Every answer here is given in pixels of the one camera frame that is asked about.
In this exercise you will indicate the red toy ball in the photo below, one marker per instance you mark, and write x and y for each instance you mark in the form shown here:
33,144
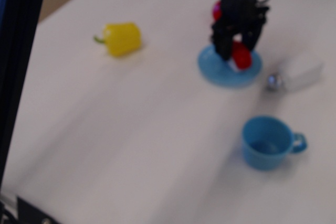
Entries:
216,11

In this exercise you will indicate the light blue plate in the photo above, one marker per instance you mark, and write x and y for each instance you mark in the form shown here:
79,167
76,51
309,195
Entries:
218,72

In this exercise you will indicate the yellow toy bell pepper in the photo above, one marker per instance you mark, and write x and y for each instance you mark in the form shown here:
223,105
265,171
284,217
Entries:
120,38

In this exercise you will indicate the white salt shaker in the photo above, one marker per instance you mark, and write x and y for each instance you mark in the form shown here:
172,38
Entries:
295,73

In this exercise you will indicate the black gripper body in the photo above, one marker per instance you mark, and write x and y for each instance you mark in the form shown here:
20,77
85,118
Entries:
237,14

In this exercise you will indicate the red and white toy sushi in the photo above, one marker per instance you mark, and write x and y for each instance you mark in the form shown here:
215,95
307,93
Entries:
240,59

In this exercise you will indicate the aluminium frame rail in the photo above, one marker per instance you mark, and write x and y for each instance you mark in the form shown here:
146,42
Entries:
10,202

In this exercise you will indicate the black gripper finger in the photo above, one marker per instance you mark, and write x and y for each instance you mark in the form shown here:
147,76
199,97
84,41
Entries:
223,45
250,36

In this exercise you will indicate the blue plastic cup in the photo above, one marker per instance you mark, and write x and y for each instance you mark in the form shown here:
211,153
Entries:
266,141

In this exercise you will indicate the black corner bracket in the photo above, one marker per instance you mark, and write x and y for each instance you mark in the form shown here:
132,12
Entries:
28,213

